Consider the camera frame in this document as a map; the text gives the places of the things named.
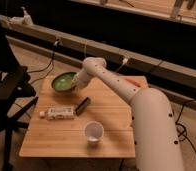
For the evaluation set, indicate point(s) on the white toothpaste tube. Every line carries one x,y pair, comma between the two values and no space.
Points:
58,113

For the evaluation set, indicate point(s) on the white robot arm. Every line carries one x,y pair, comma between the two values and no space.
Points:
157,146

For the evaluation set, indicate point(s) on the green ceramic bowl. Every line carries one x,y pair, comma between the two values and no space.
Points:
63,82

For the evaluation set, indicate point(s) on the white wall plug right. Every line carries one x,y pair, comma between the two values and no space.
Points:
125,61

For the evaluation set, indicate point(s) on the white paper cup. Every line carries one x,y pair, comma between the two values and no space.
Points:
93,132

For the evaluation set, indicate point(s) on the black remote control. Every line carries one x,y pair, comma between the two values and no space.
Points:
80,108

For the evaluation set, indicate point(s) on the white spray bottle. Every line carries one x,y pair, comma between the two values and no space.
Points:
25,19

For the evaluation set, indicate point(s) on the black office chair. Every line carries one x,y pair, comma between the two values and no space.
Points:
13,84

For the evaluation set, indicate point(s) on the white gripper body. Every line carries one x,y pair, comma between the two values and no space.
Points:
81,79

